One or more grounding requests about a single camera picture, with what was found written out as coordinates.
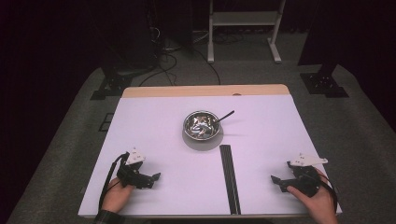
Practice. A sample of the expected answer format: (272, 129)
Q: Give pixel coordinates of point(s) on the black stand base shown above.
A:
(113, 84)
(323, 84)

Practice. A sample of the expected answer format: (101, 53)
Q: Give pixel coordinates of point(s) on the row of black sticks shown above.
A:
(230, 180)

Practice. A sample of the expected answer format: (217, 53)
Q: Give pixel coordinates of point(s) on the person's left hand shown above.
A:
(116, 197)

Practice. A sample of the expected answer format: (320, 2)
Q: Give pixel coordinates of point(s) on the shiny metal bowl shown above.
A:
(199, 130)

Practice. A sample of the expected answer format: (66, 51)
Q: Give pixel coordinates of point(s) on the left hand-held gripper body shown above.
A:
(129, 174)

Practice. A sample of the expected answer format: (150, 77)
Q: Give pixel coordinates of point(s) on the person's right hand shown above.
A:
(319, 205)

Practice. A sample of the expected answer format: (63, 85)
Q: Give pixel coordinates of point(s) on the white metal stand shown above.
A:
(244, 18)

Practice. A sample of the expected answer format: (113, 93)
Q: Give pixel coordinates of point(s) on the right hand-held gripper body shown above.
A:
(306, 180)

